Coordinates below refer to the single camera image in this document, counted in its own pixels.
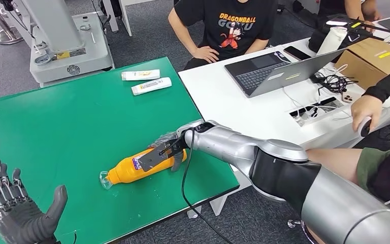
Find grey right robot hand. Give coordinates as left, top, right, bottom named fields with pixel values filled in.
left=148, top=131, right=187, bottom=173

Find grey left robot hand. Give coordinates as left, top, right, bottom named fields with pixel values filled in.
left=0, top=158, right=69, bottom=244

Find orange plastic bottle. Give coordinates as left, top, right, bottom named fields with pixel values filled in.
left=99, top=143, right=188, bottom=190

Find white tube with barcode label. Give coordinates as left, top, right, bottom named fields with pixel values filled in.
left=131, top=77, right=173, bottom=97

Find white tube with orange print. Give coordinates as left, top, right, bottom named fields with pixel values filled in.
left=121, top=69, right=161, bottom=81

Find grey machine stand base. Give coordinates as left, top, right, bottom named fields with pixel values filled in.
left=13, top=0, right=114, bottom=89

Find silver open laptop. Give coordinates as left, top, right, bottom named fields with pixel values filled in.
left=224, top=48, right=349, bottom=99

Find white table legs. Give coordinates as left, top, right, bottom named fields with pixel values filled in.
left=101, top=0, right=155, bottom=37

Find person in printed shirt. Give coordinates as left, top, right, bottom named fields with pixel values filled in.
left=167, top=0, right=279, bottom=71

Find chrome chair base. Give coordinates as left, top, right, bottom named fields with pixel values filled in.
left=286, top=219, right=318, bottom=244

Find black smartphone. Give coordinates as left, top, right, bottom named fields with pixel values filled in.
left=283, top=45, right=312, bottom=62

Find black bag with yellow sticker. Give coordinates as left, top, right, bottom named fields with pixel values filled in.
left=307, top=14, right=386, bottom=53

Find gold smartphone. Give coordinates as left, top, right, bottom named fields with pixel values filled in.
left=341, top=90, right=364, bottom=104

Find white cylindrical cup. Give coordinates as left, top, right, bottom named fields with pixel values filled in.
left=316, top=26, right=348, bottom=56

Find white handheld controller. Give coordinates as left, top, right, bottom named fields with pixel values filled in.
left=357, top=116, right=373, bottom=138

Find large cardboard box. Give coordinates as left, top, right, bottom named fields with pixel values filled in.
left=334, top=38, right=390, bottom=91

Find person in shorts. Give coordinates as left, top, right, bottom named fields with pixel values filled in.
left=304, top=62, right=390, bottom=244

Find person with bare forearms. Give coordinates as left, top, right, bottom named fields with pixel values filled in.
left=317, top=0, right=382, bottom=33

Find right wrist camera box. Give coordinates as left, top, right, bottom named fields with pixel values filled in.
left=136, top=141, right=189, bottom=173

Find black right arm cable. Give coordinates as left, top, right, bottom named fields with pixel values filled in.
left=180, top=128, right=234, bottom=244

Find desk cable outlet tray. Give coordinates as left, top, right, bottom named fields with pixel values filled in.
left=288, top=97, right=353, bottom=128

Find black cable bundle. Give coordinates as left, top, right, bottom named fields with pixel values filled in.
left=311, top=73, right=359, bottom=94

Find chrome stanchion post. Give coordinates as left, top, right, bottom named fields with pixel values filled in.
left=0, top=0, right=24, bottom=45

